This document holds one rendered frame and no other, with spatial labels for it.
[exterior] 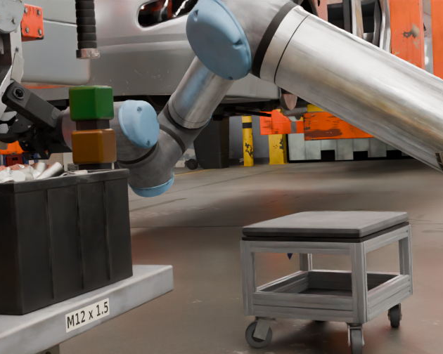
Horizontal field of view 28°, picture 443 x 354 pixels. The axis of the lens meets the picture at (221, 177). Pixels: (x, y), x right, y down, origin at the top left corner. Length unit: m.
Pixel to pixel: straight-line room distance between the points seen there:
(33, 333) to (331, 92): 0.59
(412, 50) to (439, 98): 3.78
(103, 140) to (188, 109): 0.70
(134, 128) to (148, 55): 2.39
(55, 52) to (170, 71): 1.80
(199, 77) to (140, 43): 2.42
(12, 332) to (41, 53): 1.52
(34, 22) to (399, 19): 3.31
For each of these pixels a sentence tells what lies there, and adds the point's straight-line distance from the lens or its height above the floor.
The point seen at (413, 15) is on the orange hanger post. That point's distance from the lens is 4.97.
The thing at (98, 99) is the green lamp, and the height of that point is 0.64.
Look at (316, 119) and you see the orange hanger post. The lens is 5.04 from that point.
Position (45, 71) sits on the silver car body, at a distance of 2.21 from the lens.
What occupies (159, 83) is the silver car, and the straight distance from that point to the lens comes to 4.03.
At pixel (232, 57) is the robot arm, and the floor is 0.70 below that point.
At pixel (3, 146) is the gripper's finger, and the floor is 0.59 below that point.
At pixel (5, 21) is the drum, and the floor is 0.81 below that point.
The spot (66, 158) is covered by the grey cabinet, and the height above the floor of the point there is 0.39.
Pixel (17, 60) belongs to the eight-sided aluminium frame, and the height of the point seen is 0.76.
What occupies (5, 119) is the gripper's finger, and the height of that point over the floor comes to 0.65.
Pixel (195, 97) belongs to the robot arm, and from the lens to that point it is 1.65.
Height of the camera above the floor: 0.60
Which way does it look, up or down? 3 degrees down
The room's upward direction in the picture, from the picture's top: 3 degrees counter-clockwise
